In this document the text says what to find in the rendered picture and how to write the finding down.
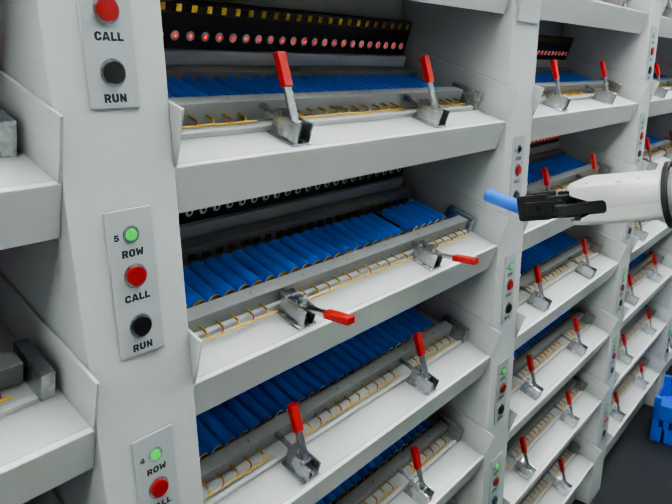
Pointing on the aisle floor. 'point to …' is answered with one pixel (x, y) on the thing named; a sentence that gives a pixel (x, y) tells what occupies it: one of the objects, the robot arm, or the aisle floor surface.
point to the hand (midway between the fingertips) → (538, 206)
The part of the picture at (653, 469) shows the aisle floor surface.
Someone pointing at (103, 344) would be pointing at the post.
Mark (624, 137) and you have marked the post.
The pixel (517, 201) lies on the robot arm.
